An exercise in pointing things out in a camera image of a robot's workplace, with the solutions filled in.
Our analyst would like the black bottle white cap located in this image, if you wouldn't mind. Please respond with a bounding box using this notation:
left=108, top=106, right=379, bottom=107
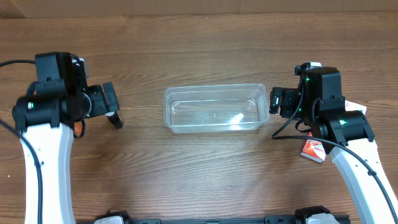
left=105, top=111, right=124, bottom=129

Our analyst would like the orange bottle white cap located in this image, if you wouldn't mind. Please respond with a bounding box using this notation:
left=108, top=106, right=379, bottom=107
left=73, top=120, right=86, bottom=138

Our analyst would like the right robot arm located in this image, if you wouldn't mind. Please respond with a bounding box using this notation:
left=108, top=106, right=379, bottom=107
left=269, top=62, right=397, bottom=223

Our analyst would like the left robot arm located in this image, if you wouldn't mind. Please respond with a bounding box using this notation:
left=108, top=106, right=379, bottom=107
left=12, top=52, right=123, bottom=223

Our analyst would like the clear plastic container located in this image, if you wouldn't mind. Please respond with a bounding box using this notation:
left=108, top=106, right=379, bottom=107
left=164, top=83, right=270, bottom=134

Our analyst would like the red and white box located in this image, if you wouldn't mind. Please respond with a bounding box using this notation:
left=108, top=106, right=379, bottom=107
left=300, top=139, right=326, bottom=163

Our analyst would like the white Hansaplast box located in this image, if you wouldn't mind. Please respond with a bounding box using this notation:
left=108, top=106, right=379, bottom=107
left=345, top=100, right=367, bottom=114

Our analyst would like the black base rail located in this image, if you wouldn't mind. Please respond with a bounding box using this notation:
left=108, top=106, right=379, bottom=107
left=78, top=205, right=351, bottom=224

